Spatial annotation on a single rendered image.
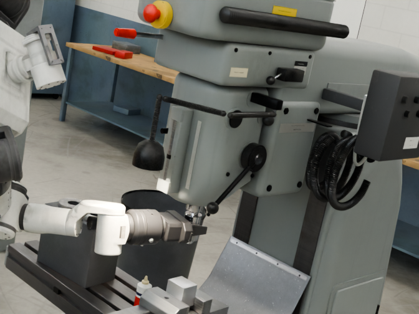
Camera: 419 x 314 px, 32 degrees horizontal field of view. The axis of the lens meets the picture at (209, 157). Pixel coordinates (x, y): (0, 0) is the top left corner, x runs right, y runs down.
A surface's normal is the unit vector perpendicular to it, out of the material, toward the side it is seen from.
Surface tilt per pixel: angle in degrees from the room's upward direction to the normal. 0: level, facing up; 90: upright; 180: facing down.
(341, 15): 90
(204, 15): 90
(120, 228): 80
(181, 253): 94
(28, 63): 90
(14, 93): 58
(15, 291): 0
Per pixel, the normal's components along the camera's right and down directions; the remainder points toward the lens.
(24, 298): 0.18, -0.95
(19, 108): 0.86, -0.28
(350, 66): 0.70, 0.30
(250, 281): -0.54, -0.39
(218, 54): -0.69, 0.04
